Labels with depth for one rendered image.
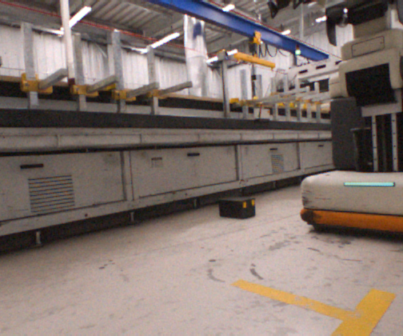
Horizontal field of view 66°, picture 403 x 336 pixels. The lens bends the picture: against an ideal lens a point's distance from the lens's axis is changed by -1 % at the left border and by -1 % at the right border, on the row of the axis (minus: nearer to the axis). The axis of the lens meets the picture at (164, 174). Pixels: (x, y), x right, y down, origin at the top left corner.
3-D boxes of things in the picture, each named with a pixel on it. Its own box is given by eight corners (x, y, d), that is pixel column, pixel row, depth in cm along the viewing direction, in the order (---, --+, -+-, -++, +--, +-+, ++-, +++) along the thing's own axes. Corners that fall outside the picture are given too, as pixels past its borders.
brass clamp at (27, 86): (53, 92, 148) (52, 82, 148) (24, 90, 139) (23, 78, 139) (48, 94, 152) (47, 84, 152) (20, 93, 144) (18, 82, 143)
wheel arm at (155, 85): (160, 89, 160) (160, 81, 159) (155, 89, 157) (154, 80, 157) (115, 105, 192) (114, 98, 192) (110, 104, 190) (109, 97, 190)
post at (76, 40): (87, 125, 161) (80, 33, 159) (81, 125, 159) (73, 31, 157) (85, 126, 164) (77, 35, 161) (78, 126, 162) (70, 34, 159)
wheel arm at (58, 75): (69, 78, 127) (68, 67, 126) (61, 77, 124) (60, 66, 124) (33, 98, 159) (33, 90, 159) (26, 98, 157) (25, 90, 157)
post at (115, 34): (125, 114, 177) (119, 30, 175) (121, 114, 175) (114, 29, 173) (122, 114, 180) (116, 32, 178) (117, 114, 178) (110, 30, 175)
